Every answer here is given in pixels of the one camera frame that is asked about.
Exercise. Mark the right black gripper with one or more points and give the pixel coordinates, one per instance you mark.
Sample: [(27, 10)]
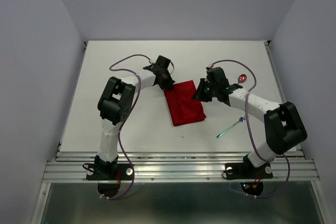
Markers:
[(198, 95)]

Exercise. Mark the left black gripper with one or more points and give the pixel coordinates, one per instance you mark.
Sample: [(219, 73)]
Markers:
[(168, 85)]

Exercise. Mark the red cloth napkin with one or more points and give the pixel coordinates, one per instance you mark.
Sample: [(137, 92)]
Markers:
[(183, 109)]

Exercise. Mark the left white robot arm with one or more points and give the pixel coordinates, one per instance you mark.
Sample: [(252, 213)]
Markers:
[(118, 100)]

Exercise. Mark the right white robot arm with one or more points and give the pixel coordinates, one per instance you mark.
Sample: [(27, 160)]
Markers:
[(284, 128)]

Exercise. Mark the iridescent metal spoon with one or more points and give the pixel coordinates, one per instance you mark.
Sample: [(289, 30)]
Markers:
[(242, 78)]

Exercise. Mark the iridescent metal fork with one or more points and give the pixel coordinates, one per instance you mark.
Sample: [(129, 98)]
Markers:
[(241, 119)]

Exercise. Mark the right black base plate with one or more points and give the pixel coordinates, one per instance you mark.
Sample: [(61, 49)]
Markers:
[(244, 171)]

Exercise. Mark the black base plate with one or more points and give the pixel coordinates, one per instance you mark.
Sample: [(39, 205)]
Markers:
[(118, 172), (244, 171)]

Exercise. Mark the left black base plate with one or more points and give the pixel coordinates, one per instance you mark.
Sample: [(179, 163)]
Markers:
[(118, 172)]

